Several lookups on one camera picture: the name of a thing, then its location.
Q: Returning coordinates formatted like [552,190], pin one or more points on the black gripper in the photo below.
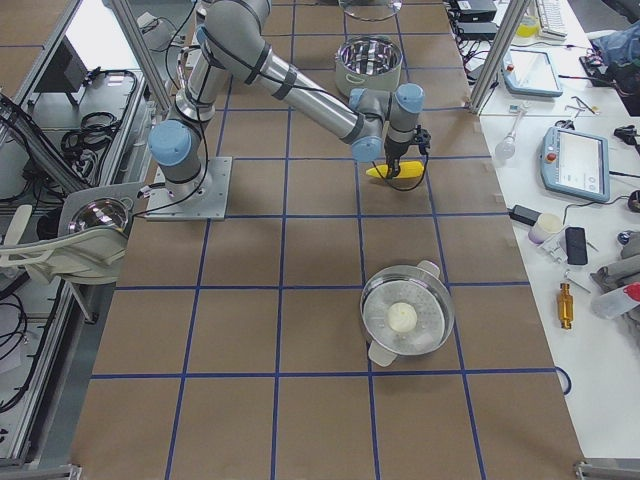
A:
[396,150]

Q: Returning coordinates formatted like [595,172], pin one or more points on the yellow corn cob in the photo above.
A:
[407,170]

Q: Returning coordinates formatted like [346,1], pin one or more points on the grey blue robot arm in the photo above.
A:
[260,108]

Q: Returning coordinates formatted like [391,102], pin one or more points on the steel steamer pot with bun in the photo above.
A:
[418,285]

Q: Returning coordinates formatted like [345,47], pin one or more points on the glass pot lid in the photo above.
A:
[371,10]

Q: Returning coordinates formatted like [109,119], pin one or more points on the clear light bulb tool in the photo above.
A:
[506,148]

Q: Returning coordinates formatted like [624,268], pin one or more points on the black power adapter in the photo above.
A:
[524,215]

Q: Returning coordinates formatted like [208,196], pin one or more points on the white steamed bun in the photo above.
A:
[401,317]

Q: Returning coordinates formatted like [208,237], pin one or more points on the teach pendant far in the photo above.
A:
[530,73]

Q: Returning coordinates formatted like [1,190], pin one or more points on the teach pendant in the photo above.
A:
[576,164]
[530,73]

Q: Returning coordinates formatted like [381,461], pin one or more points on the white purple cup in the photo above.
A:
[546,226]

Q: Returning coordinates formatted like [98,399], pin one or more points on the teach pendant near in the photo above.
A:
[576,164]

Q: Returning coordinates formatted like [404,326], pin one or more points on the black phone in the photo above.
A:
[576,246]

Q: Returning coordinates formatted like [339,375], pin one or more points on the gold brass fitting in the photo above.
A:
[565,306]

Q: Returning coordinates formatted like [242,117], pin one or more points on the white plastic bottle red cap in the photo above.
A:
[616,302]

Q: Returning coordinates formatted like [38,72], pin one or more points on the black monitor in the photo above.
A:
[65,74]

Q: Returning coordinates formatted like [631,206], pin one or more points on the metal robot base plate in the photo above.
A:
[204,198]

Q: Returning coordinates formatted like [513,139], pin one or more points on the aluminium frame post right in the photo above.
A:
[510,21]

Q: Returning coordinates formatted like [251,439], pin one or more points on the aluminium frame post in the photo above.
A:
[510,21]
[128,24]

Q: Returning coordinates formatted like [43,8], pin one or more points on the aluminium frame post left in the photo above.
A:
[128,24]

